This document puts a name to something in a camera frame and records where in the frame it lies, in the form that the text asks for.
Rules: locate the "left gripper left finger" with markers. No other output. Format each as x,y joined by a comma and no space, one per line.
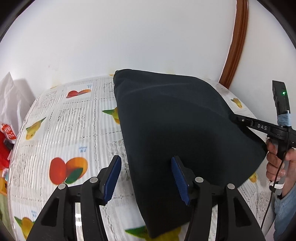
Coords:
67,205

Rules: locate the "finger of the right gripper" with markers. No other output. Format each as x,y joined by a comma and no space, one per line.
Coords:
243,120

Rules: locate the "black sweatshirt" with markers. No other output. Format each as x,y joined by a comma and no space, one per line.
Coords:
162,116

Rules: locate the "light blue sleeve forearm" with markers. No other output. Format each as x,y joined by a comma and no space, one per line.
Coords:
284,224

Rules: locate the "right hand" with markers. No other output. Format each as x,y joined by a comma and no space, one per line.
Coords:
274,163

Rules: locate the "green blanket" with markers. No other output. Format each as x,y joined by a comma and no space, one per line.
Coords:
5,218

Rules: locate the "orange box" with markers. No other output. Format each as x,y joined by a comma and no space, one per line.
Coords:
4,181

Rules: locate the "fruit print white bedsheet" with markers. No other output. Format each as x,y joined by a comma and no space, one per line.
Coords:
68,124

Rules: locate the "white plastic bag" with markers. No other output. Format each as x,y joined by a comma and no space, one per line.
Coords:
14,109

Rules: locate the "brown wooden door frame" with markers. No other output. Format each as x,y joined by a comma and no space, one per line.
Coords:
237,43

